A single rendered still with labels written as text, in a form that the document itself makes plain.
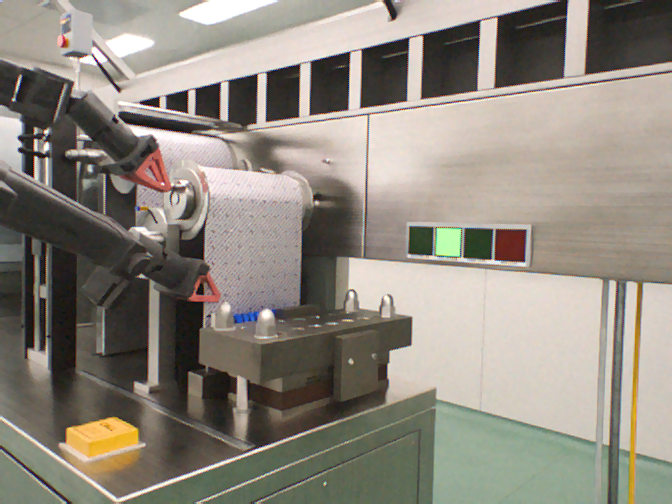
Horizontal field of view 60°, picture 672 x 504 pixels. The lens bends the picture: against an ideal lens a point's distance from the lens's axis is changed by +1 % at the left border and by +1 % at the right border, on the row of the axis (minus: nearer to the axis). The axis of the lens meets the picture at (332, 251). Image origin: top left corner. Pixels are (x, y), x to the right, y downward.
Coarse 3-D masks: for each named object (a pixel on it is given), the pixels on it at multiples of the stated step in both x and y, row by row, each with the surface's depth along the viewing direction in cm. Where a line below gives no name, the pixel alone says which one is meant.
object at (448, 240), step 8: (440, 232) 106; (448, 232) 105; (456, 232) 104; (440, 240) 106; (448, 240) 105; (456, 240) 104; (440, 248) 106; (448, 248) 105; (456, 248) 104; (456, 256) 104
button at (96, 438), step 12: (108, 420) 82; (120, 420) 83; (72, 432) 78; (84, 432) 78; (96, 432) 78; (108, 432) 78; (120, 432) 78; (132, 432) 79; (72, 444) 78; (84, 444) 75; (96, 444) 75; (108, 444) 76; (120, 444) 78; (132, 444) 79
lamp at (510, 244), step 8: (504, 232) 98; (512, 232) 97; (520, 232) 96; (504, 240) 98; (512, 240) 97; (520, 240) 96; (496, 248) 99; (504, 248) 98; (512, 248) 97; (520, 248) 96; (496, 256) 99; (504, 256) 98; (512, 256) 97; (520, 256) 96
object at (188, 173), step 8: (184, 168) 105; (176, 176) 106; (184, 176) 105; (192, 176) 103; (200, 184) 102; (200, 192) 101; (200, 200) 101; (304, 200) 120; (200, 208) 101; (304, 208) 120; (192, 216) 103; (184, 224) 105; (192, 224) 103
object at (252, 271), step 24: (216, 240) 103; (240, 240) 107; (264, 240) 112; (288, 240) 116; (216, 264) 104; (240, 264) 108; (264, 264) 112; (288, 264) 117; (240, 288) 108; (264, 288) 112; (288, 288) 117; (216, 312) 104; (240, 312) 108
